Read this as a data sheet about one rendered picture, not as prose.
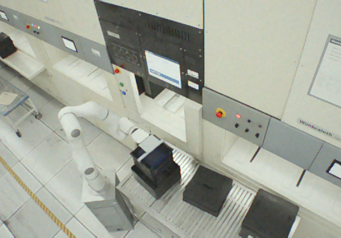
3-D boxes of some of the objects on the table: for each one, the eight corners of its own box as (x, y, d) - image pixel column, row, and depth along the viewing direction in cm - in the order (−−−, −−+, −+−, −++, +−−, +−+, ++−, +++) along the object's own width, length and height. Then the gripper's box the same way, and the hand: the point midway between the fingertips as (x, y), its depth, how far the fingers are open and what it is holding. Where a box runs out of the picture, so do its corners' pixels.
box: (236, 235, 177) (241, 223, 158) (253, 202, 191) (259, 187, 173) (274, 256, 165) (284, 245, 146) (289, 220, 179) (299, 206, 160)
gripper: (124, 135, 181) (141, 151, 171) (142, 121, 188) (160, 135, 178) (126, 142, 186) (143, 157, 177) (144, 128, 193) (161, 142, 184)
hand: (149, 144), depth 179 cm, fingers closed on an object, 4 cm apart
